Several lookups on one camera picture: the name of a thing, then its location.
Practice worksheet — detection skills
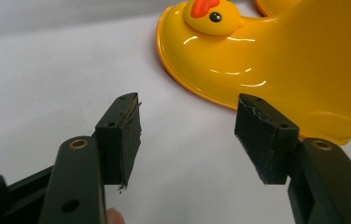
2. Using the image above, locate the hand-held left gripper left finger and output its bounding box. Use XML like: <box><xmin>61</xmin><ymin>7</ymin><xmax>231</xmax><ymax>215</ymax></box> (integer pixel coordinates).
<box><xmin>37</xmin><ymin>91</ymin><xmax>142</xmax><ymax>224</ymax></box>

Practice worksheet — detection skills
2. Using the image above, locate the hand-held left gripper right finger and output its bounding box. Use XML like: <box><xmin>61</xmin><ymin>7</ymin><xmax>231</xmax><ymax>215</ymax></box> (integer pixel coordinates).
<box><xmin>234</xmin><ymin>92</ymin><xmax>351</xmax><ymax>224</ymax></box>

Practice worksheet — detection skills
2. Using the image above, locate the yellow duck-shaped plastic dish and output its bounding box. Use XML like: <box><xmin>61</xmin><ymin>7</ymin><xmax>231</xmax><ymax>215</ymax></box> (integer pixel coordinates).
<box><xmin>155</xmin><ymin>0</ymin><xmax>351</xmax><ymax>147</ymax></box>

